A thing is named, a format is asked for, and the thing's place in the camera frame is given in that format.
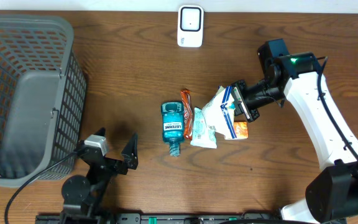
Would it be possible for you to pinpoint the small orange packet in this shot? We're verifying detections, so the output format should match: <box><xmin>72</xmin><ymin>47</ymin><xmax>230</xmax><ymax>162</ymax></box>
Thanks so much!
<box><xmin>224</xmin><ymin>121</ymin><xmax>249</xmax><ymax>140</ymax></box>

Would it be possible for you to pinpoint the yellow snack bag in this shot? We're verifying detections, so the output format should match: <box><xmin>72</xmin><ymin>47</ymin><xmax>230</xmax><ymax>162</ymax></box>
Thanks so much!
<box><xmin>202</xmin><ymin>86</ymin><xmax>237</xmax><ymax>139</ymax></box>

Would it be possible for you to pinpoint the white wet wipes pack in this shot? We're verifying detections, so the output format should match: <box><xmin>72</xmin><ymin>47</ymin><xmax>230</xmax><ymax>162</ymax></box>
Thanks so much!
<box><xmin>190</xmin><ymin>108</ymin><xmax>217</xmax><ymax>149</ymax></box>

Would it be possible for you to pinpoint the red brown snack bar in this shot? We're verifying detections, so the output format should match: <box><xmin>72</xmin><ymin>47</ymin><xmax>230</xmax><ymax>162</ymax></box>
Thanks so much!
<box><xmin>180</xmin><ymin>89</ymin><xmax>193</xmax><ymax>140</ymax></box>

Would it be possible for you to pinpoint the blue mouthwash bottle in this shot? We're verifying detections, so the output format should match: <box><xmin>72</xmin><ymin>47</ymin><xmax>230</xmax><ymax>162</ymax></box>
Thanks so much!
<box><xmin>161</xmin><ymin>101</ymin><xmax>185</xmax><ymax>157</ymax></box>

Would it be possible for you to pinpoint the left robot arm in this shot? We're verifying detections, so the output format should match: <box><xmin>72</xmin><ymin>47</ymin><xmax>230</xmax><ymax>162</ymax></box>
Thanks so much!
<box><xmin>59</xmin><ymin>128</ymin><xmax>139</xmax><ymax>223</ymax></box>

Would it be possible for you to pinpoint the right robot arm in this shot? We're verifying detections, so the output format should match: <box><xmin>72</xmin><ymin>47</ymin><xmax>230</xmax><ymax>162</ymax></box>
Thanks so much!
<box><xmin>232</xmin><ymin>39</ymin><xmax>358</xmax><ymax>223</ymax></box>

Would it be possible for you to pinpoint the white barcode scanner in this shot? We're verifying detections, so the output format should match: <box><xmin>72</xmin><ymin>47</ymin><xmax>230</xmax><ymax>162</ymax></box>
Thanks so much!
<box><xmin>177</xmin><ymin>5</ymin><xmax>204</xmax><ymax>48</ymax></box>

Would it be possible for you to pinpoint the grey plastic shopping basket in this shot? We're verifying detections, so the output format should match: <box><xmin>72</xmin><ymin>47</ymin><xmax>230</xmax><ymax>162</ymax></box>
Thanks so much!
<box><xmin>0</xmin><ymin>15</ymin><xmax>87</xmax><ymax>188</ymax></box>

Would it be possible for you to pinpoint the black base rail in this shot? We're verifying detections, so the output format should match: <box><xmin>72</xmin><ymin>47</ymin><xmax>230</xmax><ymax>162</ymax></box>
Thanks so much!
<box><xmin>35</xmin><ymin>212</ymin><xmax>347</xmax><ymax>224</ymax></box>

